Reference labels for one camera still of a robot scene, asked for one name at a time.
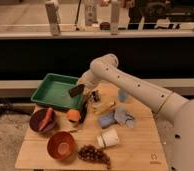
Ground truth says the dark purple bowl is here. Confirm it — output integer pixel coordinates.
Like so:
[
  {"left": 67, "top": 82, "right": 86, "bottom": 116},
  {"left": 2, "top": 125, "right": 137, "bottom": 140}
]
[{"left": 29, "top": 108, "right": 56, "bottom": 134}]

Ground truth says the green plastic tray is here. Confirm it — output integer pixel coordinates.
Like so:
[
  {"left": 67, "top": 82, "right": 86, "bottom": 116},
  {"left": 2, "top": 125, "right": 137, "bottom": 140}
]
[{"left": 31, "top": 73, "right": 84, "bottom": 110}]

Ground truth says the orange carrot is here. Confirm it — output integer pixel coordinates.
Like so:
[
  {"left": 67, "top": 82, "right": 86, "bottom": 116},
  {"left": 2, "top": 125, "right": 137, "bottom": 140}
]
[{"left": 39, "top": 108, "right": 53, "bottom": 131}]

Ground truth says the blue sponge block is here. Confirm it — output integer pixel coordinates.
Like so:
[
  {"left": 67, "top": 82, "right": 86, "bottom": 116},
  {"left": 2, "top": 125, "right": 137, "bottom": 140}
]
[{"left": 98, "top": 112, "right": 116, "bottom": 129}]

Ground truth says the bunch of dark grapes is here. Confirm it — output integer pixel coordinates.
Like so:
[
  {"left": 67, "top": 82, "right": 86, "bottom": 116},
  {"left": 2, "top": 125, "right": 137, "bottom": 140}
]
[{"left": 78, "top": 145, "right": 111, "bottom": 169}]

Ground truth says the blue plastic cup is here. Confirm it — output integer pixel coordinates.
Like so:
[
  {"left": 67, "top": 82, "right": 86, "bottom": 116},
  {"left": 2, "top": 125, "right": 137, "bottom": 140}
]
[{"left": 118, "top": 89, "right": 129, "bottom": 103}]

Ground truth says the small dark toy figure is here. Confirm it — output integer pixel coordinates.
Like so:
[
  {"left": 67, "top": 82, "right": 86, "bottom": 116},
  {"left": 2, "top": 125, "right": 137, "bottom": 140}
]
[{"left": 91, "top": 90, "right": 100, "bottom": 102}]

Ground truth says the grey crumpled cloth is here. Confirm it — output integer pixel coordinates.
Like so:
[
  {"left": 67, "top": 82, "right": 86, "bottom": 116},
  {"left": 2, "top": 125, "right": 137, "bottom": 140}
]
[{"left": 114, "top": 107, "right": 135, "bottom": 128}]

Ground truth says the white paper cup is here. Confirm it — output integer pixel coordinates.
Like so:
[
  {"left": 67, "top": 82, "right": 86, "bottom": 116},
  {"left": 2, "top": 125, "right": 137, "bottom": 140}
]
[{"left": 97, "top": 128, "right": 120, "bottom": 148}]

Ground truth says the dark machine in background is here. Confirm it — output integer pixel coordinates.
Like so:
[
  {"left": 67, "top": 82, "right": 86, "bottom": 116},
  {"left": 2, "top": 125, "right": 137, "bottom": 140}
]
[{"left": 128, "top": 0, "right": 194, "bottom": 30}]

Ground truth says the orange fruit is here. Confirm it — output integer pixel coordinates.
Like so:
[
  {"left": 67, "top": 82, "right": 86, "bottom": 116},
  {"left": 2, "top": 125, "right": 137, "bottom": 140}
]
[{"left": 67, "top": 109, "right": 80, "bottom": 122}]

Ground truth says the small round dark object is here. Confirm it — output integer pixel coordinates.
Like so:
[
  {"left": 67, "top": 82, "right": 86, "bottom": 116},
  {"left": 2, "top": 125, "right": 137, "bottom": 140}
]
[{"left": 100, "top": 22, "right": 110, "bottom": 30}]

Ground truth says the orange-brown bowl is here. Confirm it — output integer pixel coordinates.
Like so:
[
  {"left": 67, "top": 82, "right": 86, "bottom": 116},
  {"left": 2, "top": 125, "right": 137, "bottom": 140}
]
[{"left": 47, "top": 131, "right": 76, "bottom": 161}]

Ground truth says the white post right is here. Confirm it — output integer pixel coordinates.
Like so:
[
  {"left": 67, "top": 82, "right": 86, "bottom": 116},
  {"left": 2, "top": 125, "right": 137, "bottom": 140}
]
[{"left": 110, "top": 0, "right": 120, "bottom": 35}]

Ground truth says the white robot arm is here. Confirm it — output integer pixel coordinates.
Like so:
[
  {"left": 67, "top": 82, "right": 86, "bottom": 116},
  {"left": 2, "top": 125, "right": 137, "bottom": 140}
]
[{"left": 69, "top": 54, "right": 194, "bottom": 171}]

